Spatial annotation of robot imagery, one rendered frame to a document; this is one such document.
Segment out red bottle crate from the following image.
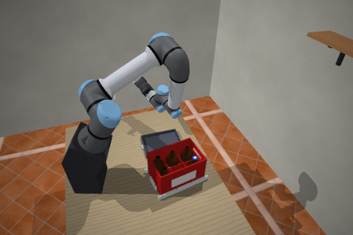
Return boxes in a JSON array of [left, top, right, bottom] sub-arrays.
[[148, 138, 207, 195]]

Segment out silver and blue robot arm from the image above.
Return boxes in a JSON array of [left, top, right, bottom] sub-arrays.
[[78, 33, 190, 154]]

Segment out brown glass bottle with blue cap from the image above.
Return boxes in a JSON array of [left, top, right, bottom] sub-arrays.
[[188, 156, 199, 166]]

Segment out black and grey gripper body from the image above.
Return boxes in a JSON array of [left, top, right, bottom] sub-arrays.
[[135, 77, 156, 101]]

